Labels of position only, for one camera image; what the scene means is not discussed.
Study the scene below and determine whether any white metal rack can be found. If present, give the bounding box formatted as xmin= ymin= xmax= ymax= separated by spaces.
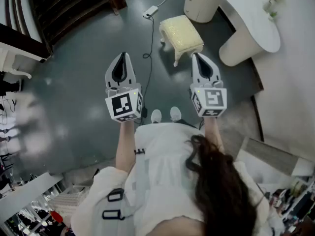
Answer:
xmin=0 ymin=172 xmax=64 ymax=231

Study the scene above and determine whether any dark wooden staircase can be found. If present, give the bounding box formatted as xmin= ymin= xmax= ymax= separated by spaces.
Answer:
xmin=27 ymin=0 xmax=127 ymax=56

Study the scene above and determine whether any white table with dark top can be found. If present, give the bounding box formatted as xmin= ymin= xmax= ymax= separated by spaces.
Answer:
xmin=0 ymin=23 xmax=51 ymax=80

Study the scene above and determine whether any person's left white shoe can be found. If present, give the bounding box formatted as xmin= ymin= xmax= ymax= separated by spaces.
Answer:
xmin=151 ymin=109 xmax=162 ymax=124

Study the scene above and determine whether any white power strip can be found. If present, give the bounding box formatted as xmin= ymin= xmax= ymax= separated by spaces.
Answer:
xmin=142 ymin=5 xmax=159 ymax=19

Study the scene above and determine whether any grey harness strap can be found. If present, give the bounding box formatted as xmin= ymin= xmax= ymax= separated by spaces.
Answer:
xmin=93 ymin=180 xmax=128 ymax=221

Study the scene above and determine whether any person's right forearm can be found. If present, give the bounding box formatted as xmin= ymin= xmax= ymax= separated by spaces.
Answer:
xmin=204 ymin=116 xmax=225 ymax=154

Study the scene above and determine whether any white curved vanity desk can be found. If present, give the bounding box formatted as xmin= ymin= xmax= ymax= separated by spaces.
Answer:
xmin=184 ymin=0 xmax=281 ymax=67

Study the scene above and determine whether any person's white shoe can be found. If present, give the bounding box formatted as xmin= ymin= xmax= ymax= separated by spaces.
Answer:
xmin=170 ymin=106 xmax=182 ymax=122
xmin=151 ymin=109 xmax=162 ymax=124

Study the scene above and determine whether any black power cable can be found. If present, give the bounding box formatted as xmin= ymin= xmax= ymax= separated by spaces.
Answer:
xmin=137 ymin=14 xmax=155 ymax=119

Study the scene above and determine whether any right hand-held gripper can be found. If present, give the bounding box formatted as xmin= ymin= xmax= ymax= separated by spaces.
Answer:
xmin=189 ymin=53 xmax=227 ymax=118

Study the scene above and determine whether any person's white shirt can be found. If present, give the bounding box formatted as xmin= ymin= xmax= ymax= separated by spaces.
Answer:
xmin=70 ymin=121 xmax=279 ymax=236

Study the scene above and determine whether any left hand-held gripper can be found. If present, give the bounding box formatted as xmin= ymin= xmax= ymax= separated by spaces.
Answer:
xmin=105 ymin=52 xmax=143 ymax=123

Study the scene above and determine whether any person's right white shoe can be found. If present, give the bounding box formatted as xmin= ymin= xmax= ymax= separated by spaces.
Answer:
xmin=170 ymin=106 xmax=182 ymax=122

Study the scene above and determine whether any small green potted plant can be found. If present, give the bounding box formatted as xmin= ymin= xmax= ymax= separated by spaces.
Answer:
xmin=262 ymin=1 xmax=278 ymax=19

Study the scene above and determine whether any cream upholstered stool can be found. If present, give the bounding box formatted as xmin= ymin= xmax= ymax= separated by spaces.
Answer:
xmin=159 ymin=15 xmax=204 ymax=67

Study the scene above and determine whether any person's left forearm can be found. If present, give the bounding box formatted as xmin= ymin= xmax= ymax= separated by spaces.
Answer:
xmin=115 ymin=120 xmax=136 ymax=174

